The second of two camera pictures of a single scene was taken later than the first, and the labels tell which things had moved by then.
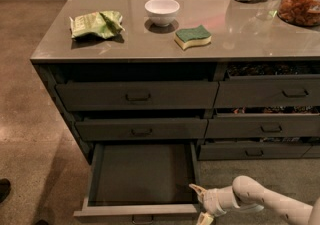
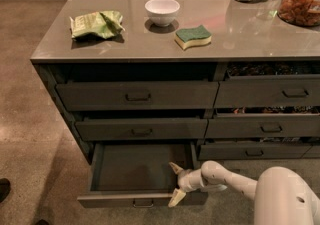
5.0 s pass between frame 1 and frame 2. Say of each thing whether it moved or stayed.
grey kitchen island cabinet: stayed
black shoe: stayed
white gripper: moved
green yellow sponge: stayed
